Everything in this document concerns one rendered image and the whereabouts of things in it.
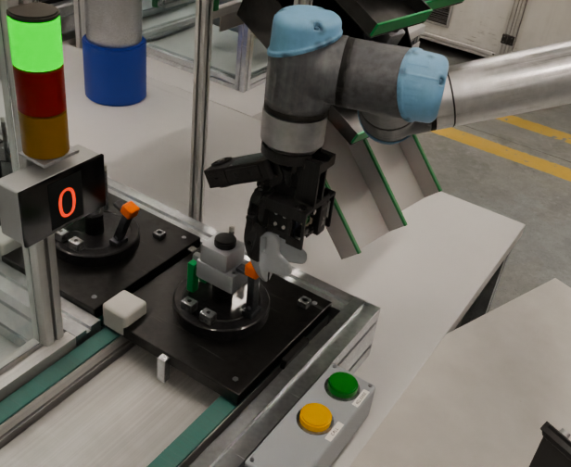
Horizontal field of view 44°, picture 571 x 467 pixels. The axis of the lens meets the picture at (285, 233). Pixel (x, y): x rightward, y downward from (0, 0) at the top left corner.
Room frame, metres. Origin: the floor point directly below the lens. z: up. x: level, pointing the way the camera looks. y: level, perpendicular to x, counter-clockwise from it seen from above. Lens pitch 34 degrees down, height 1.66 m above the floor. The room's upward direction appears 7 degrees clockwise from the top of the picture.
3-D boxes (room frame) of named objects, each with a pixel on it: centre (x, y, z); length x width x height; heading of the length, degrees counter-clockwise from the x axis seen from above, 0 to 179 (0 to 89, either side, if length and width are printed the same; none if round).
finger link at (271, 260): (0.74, 0.01, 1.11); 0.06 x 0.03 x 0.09; 61
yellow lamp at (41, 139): (0.68, 0.27, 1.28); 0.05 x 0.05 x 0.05
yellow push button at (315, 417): (0.61, -0.07, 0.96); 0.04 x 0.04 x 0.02
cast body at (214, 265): (0.80, 0.09, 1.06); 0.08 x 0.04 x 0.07; 61
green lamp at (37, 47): (0.68, 0.27, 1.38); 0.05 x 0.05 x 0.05
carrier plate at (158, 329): (0.79, 0.08, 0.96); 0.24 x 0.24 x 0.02; 61
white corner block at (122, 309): (0.75, 0.21, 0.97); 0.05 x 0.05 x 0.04; 61
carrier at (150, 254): (0.92, 0.30, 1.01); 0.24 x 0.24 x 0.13; 61
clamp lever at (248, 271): (0.77, 0.04, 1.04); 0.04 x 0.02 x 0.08; 61
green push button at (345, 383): (0.67, -0.10, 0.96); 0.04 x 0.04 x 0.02
